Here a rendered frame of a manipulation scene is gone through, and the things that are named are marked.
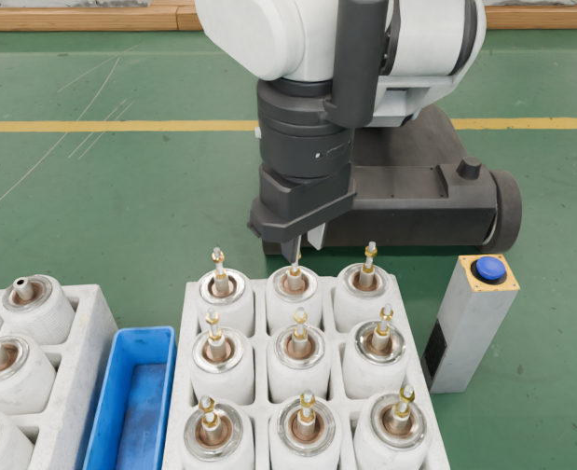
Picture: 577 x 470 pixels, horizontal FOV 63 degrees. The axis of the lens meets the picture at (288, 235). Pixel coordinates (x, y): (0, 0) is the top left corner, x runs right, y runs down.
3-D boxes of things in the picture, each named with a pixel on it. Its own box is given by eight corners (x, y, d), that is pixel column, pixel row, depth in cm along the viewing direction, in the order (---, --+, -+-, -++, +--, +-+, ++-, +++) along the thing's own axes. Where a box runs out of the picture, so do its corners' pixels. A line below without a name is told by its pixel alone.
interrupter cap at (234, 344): (185, 369, 66) (184, 366, 66) (202, 325, 71) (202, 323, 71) (236, 380, 65) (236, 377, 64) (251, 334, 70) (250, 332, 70)
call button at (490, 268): (470, 264, 72) (473, 255, 71) (495, 263, 72) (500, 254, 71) (479, 284, 69) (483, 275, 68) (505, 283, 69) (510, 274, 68)
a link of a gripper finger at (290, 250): (284, 248, 55) (283, 208, 50) (300, 265, 53) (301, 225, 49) (273, 254, 54) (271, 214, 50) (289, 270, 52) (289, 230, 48)
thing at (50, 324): (46, 334, 91) (7, 273, 79) (96, 331, 92) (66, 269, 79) (31, 380, 84) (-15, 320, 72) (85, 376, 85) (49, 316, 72)
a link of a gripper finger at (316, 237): (321, 254, 54) (323, 214, 50) (304, 238, 56) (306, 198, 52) (332, 247, 55) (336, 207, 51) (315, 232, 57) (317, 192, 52)
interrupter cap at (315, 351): (335, 341, 69) (335, 338, 69) (307, 380, 65) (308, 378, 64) (292, 318, 72) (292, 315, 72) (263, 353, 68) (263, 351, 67)
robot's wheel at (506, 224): (460, 214, 127) (481, 153, 113) (478, 214, 127) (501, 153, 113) (483, 269, 113) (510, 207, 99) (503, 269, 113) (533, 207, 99)
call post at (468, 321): (419, 361, 95) (457, 256, 73) (452, 360, 95) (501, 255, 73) (428, 394, 90) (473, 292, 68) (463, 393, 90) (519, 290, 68)
